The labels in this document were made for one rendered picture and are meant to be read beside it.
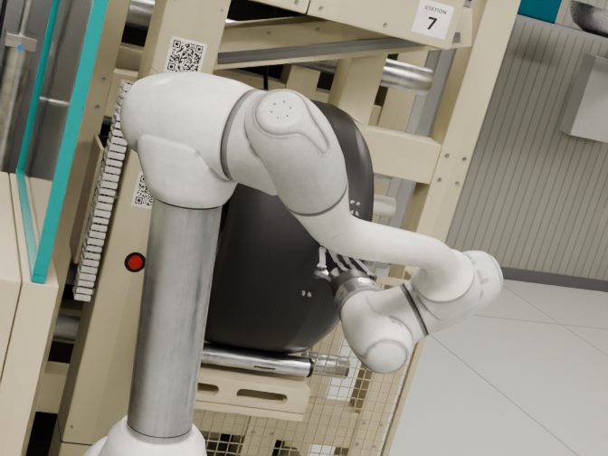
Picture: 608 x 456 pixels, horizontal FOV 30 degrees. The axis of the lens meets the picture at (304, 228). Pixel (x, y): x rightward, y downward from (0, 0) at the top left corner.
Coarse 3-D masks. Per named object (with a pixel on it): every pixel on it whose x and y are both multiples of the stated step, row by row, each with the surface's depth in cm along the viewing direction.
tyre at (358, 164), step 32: (352, 128) 244; (352, 160) 237; (256, 192) 228; (352, 192) 234; (224, 224) 281; (256, 224) 227; (288, 224) 228; (224, 256) 231; (256, 256) 228; (288, 256) 229; (224, 288) 232; (256, 288) 230; (288, 288) 232; (320, 288) 233; (224, 320) 237; (256, 320) 236; (288, 320) 237; (320, 320) 238; (288, 352) 251
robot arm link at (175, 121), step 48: (144, 96) 156; (192, 96) 153; (240, 96) 152; (144, 144) 157; (192, 144) 153; (192, 192) 156; (192, 240) 160; (144, 288) 165; (192, 288) 163; (144, 336) 166; (192, 336) 166; (144, 384) 168; (192, 384) 169; (144, 432) 170; (192, 432) 175
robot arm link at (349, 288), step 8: (352, 280) 206; (360, 280) 206; (368, 280) 207; (344, 288) 206; (352, 288) 204; (360, 288) 203; (368, 288) 203; (376, 288) 205; (336, 296) 208; (344, 296) 204; (336, 304) 207
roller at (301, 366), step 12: (204, 348) 245; (216, 348) 246; (228, 348) 248; (240, 348) 249; (204, 360) 246; (216, 360) 246; (228, 360) 247; (240, 360) 248; (252, 360) 249; (264, 360) 250; (276, 360) 251; (288, 360) 252; (300, 360) 253; (312, 360) 254; (276, 372) 252; (288, 372) 252; (300, 372) 253; (312, 372) 254
